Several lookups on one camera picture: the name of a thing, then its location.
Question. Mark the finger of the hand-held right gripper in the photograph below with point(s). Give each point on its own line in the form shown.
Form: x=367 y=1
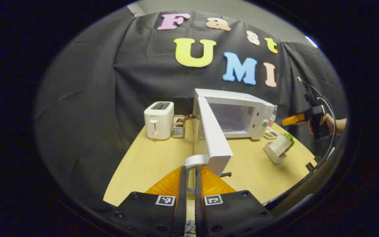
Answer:
x=294 y=119

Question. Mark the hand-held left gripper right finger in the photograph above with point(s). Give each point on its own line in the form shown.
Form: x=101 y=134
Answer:
x=199 y=210

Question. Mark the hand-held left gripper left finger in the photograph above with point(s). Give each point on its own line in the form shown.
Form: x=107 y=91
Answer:
x=180 y=210

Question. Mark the sandwich with lettuce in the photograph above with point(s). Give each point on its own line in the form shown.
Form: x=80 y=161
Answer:
x=280 y=144

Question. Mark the white microwave oven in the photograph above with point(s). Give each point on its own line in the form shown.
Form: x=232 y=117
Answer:
x=214 y=138

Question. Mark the clear plastic bottle red label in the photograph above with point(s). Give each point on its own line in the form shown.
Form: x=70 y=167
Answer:
x=274 y=115

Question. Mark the divided tray of beans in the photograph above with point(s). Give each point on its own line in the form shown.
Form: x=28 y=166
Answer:
x=271 y=134

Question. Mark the white rectangular tray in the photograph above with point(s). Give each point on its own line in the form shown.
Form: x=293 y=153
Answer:
x=275 y=158

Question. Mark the black table clamp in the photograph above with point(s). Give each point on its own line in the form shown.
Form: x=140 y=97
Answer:
x=310 y=167

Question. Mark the small ceiling light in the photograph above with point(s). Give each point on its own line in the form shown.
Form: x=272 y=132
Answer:
x=311 y=41

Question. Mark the white toaster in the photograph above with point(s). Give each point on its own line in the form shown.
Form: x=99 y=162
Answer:
x=158 y=121

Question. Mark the brown utensil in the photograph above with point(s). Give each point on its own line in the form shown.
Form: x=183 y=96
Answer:
x=186 y=118

